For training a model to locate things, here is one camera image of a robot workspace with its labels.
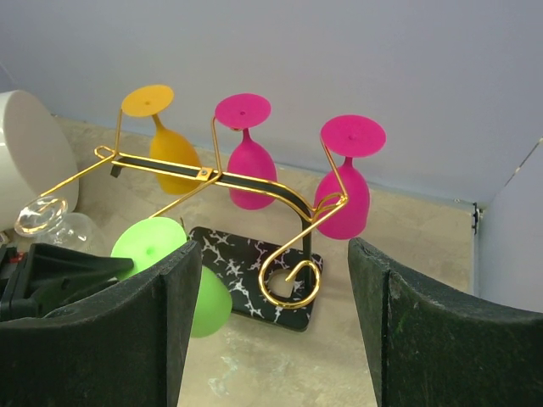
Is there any clear glass wine glass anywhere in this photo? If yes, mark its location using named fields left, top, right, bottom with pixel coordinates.
left=14, top=195, right=109, bottom=256

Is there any orange plastic wine glass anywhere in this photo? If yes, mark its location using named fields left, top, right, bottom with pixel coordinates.
left=120, top=84, right=201, bottom=196

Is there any pink plastic wine glass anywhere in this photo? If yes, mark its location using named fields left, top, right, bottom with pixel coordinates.
left=214, top=92, right=278, bottom=212
left=315, top=114, right=386, bottom=240

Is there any green plastic wine glass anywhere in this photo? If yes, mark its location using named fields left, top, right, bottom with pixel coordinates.
left=109, top=216, right=233, bottom=339

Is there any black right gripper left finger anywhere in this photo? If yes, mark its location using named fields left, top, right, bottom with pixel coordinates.
left=1, top=242, right=201, bottom=406

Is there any white cylindrical container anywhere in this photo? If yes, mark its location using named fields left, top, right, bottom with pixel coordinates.
left=1, top=90, right=78, bottom=231

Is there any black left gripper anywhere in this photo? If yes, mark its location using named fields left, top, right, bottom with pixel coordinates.
left=1, top=243, right=134, bottom=321

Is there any pink plastic wine glass front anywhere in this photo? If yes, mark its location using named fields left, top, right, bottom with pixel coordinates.
left=315, top=114, right=386, bottom=240

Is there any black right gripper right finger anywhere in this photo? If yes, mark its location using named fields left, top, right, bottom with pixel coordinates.
left=348, top=237, right=542, bottom=406

